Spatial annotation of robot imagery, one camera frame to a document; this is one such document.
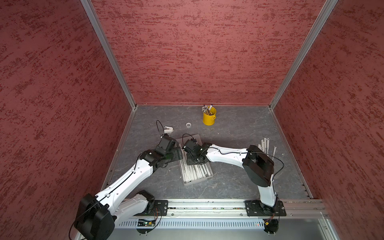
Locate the translucent plastic storage box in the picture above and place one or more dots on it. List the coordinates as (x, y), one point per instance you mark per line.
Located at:
(182, 141)

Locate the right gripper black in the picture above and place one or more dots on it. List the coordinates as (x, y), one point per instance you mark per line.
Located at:
(190, 161)

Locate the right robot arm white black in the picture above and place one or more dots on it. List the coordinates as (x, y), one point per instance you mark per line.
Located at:
(258, 166)

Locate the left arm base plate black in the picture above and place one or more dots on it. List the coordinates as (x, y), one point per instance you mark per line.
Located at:
(156, 207)

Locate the perforated cable duct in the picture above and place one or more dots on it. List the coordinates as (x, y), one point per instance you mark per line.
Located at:
(212, 224)

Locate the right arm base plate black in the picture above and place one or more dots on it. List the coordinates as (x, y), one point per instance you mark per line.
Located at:
(256, 208)

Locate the yellow metal cup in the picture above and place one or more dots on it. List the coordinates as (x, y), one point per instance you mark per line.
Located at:
(209, 120)

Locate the white plastic clip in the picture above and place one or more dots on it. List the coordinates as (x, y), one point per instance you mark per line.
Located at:
(168, 130)

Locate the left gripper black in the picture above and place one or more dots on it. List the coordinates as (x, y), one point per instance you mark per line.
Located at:
(177, 154)

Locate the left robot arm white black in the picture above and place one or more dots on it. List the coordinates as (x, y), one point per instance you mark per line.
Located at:
(98, 215)

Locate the aluminium corner post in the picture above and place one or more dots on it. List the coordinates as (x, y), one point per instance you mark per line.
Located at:
(96, 24)
(316, 28)

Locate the right aluminium corner post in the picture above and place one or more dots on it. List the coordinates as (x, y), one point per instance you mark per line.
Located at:
(316, 28)

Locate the left aluminium corner post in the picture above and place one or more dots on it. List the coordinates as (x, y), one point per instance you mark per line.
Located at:
(96, 24)

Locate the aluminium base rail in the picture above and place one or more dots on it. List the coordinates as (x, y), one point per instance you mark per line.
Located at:
(190, 208)

